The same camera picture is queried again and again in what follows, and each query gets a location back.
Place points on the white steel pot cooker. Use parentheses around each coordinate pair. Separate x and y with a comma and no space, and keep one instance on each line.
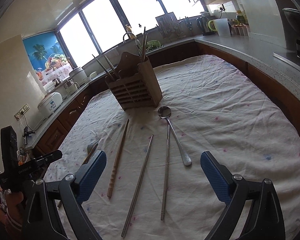
(78,75)

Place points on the green vegetable colander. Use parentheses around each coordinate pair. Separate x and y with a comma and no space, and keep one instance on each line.
(153,45)

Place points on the floral white tablecloth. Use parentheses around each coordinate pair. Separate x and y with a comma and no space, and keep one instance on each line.
(214,108)

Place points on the white soy milk maker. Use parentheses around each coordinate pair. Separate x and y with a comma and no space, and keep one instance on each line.
(71,86)

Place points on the person's left hand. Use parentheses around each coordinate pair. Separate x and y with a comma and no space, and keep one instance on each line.
(11,211)

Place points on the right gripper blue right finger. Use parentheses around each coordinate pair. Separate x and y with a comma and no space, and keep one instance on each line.
(219,177)

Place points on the white small bowl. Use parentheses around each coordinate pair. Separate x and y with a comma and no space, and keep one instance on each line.
(93,74)

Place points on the white rice cooker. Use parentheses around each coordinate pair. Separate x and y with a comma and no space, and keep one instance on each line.
(49,104)

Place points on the wooden utensil holder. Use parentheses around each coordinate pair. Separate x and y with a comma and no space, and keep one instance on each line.
(137,85)

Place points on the green mug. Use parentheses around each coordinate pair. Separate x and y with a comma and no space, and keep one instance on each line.
(211,25)

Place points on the black wok on stove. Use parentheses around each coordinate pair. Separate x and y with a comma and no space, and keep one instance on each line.
(293,17)

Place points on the long wooden chopstick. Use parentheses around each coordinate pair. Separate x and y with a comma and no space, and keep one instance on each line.
(88,156)

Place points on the dish drying rack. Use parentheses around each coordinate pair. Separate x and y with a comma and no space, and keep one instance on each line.
(169,26)

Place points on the wall power socket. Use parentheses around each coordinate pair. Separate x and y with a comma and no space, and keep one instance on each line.
(21,112)

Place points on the condiment bottles group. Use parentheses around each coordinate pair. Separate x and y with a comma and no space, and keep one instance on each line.
(240,24)

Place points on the steel chopstick diagonal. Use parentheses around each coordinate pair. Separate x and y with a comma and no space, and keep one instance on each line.
(167,163)

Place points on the wooden chopstick pair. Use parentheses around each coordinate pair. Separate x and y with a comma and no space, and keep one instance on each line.
(106,71)
(111,66)

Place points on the steel kitchen faucet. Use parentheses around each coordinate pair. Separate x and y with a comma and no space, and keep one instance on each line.
(130,36)

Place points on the steel long-handled spoon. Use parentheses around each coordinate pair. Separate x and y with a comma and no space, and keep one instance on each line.
(164,112)

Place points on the fruit beach poster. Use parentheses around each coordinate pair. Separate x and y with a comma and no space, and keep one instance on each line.
(47,57)

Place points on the steel chopstick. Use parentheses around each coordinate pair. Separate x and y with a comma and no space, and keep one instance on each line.
(137,190)

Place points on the black electric kettle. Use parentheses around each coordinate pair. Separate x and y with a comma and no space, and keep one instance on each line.
(202,23)

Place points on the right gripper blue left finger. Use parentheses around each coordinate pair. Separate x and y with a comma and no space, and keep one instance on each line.
(101,161)

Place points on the white plastic pitcher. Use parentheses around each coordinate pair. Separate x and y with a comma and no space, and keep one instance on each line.
(221,26)

